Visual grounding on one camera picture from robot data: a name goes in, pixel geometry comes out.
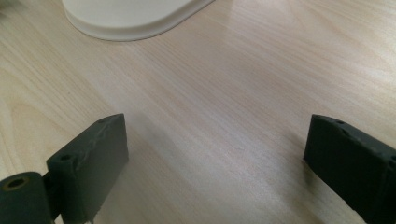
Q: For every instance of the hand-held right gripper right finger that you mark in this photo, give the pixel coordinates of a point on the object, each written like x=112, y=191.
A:
x=351, y=165

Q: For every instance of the white plate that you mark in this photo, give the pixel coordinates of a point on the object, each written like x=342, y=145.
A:
x=124, y=15

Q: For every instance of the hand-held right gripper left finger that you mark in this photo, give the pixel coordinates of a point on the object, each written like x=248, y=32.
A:
x=90, y=168

